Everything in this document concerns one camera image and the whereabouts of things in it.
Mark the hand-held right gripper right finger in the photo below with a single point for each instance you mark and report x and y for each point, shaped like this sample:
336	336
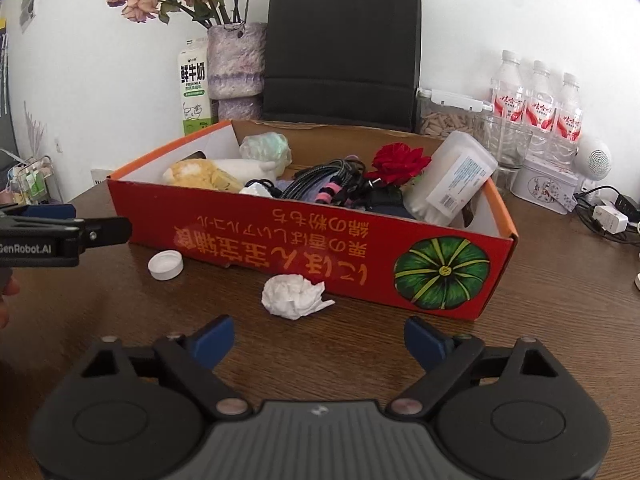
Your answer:
422	342

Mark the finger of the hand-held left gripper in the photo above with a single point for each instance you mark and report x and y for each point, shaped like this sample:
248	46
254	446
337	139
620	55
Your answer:
107	231
47	211

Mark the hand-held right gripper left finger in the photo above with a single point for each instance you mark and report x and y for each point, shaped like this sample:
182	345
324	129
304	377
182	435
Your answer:
215	340

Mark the white bottle cap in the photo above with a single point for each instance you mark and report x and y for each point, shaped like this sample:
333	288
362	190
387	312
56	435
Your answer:
166	265

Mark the white tissue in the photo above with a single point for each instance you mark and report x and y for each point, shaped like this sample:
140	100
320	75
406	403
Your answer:
295	295
255	190

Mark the orange cardboard box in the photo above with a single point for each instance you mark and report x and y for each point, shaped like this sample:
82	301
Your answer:
300	240

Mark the clear food container white lid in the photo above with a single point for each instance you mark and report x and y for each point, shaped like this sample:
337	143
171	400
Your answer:
450	120

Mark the person's left hand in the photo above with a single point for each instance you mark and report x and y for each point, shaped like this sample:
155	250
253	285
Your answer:
7	287

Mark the white paper board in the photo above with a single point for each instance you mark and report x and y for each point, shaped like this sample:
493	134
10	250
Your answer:
102	175

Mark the white dried feather stems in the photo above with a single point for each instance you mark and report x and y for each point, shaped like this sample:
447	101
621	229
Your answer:
36	140

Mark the clear cotton swab box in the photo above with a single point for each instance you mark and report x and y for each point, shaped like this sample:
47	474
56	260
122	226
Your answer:
450	180

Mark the white green milk carton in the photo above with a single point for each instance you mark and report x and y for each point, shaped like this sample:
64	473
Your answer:
196	90

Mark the purple knit cloth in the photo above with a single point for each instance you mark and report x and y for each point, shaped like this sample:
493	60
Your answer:
285	187

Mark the crumpled green white plastic bag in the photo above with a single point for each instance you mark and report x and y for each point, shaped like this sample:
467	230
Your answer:
265	149

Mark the red artificial rose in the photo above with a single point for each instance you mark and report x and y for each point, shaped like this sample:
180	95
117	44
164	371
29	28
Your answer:
400	162

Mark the white floral tin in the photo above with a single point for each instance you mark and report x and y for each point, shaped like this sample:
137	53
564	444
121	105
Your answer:
542	187

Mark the purple textured vase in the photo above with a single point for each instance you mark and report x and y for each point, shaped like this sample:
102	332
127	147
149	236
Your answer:
235	70

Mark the clear glass cup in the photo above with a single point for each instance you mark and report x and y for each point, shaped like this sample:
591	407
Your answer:
505	145

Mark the white charger plug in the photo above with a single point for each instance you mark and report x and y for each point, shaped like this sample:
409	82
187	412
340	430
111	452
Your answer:
611	219

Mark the black power adapter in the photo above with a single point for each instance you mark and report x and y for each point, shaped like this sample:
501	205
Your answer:
629	207

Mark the white round speaker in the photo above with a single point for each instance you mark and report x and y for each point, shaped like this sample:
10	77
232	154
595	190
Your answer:
595	159

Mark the red label water bottle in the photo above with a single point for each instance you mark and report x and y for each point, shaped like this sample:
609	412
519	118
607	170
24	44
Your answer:
537	110
507	95
566	120

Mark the black paper bag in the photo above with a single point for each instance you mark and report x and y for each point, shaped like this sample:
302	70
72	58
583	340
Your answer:
340	45

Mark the white wall socket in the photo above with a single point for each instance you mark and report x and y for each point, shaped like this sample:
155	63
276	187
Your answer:
58	144

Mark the black wall board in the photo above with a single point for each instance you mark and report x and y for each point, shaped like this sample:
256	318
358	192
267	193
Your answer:
4	65

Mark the wall photo print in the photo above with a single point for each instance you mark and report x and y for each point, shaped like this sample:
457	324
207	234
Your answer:
30	2

